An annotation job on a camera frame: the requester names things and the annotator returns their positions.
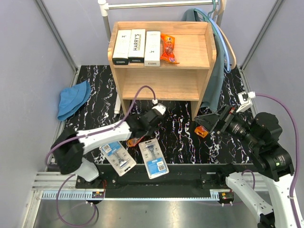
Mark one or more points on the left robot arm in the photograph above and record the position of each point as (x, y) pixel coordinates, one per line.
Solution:
(71, 146)

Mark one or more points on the blue bucket hat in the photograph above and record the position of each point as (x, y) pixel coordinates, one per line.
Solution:
(72, 98)

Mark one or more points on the Gillette blister pack left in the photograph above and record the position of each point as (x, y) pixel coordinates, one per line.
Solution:
(118, 157)

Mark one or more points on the green hanger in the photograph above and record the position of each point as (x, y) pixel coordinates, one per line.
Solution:
(211, 14)

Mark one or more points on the wooden two-tier shelf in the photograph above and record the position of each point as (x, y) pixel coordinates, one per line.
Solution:
(181, 71)

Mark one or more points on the white h razor box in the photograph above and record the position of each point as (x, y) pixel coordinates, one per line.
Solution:
(152, 49)
(121, 49)

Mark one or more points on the light blue hanger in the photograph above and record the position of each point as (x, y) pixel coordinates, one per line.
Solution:
(226, 55)

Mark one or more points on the metal clothes rack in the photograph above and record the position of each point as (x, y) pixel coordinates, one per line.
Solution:
(105, 7)

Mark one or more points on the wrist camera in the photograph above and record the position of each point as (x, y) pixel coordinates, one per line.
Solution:
(158, 107)
(245, 99)

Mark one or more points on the wooden hanger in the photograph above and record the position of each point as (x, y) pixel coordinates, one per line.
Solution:
(217, 16)

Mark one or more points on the orange razor pack horizontal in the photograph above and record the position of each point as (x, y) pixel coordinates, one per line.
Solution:
(133, 142)

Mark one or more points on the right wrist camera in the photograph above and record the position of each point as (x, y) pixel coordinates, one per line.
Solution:
(245, 99)

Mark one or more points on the white H razor box on shelf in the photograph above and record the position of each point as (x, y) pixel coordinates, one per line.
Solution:
(121, 49)

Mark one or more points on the gillette blister pack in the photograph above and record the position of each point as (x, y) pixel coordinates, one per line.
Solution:
(153, 158)
(118, 157)

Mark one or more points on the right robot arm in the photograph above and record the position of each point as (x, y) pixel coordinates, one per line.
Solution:
(271, 160)

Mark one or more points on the teal hanging garment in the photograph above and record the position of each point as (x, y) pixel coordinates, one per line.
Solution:
(212, 94)

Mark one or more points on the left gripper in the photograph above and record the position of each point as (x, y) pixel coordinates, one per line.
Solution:
(153, 129)

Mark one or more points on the white Harry's razor box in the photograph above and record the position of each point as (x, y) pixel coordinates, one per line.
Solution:
(137, 46)

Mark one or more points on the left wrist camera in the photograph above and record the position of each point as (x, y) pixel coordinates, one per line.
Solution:
(158, 107)

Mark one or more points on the Gillette blister pack centre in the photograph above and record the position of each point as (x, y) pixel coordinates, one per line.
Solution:
(153, 158)

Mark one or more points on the orange razor pack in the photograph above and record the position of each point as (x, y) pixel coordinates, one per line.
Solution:
(168, 48)
(201, 131)

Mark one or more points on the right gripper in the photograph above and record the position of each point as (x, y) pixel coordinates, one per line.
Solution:
(209, 121)

